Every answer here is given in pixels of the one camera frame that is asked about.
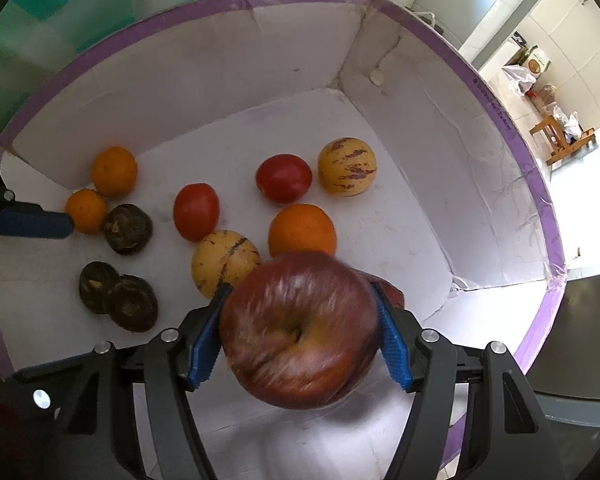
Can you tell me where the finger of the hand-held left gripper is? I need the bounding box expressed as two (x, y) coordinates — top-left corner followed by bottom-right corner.
(7, 352), (101, 426)
(0, 160), (76, 241)

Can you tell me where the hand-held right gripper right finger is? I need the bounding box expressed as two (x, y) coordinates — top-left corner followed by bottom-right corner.
(370, 282), (566, 480)

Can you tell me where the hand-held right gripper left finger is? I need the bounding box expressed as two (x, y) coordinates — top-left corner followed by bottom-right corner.
(62, 282), (233, 480)

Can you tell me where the wrinkled dark red apple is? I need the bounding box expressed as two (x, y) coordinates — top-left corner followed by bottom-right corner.
(352, 269), (406, 311)

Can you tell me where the small orange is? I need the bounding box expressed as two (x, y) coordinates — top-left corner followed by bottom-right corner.
(64, 188), (109, 234)

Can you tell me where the pale yellow pepino melon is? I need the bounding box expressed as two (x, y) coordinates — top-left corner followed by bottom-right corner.
(191, 230), (262, 300)

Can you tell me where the dark brown wrinkled fruit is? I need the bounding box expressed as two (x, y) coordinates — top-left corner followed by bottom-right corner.
(102, 203), (154, 256)
(78, 261), (122, 315)
(108, 275), (159, 333)

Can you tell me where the round dark red apple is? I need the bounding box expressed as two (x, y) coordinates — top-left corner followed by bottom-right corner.
(218, 252), (382, 411)

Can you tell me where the medium orange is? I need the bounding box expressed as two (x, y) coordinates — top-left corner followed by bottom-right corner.
(91, 146), (139, 197)

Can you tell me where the medium red tomato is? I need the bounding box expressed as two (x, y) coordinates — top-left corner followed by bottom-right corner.
(173, 183), (221, 242)

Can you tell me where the large orange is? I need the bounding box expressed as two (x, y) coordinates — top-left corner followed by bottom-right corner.
(268, 203), (338, 259)

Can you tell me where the large red tomato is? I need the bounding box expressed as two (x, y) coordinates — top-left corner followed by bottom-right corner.
(255, 154), (313, 204)

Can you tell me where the heavily striped pepino melon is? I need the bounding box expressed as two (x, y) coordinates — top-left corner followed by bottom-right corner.
(317, 137), (378, 197)

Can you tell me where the white cardboard box purple rim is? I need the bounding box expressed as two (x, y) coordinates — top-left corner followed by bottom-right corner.
(0, 0), (566, 466)

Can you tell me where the wooden stool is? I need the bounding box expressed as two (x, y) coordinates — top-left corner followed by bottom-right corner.
(529, 114), (597, 166)

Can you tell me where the white plastic bag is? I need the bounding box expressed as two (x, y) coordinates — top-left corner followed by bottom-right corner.
(502, 64), (537, 93)

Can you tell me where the printed cardboard box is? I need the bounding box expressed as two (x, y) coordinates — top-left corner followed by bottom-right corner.
(517, 45), (552, 78)

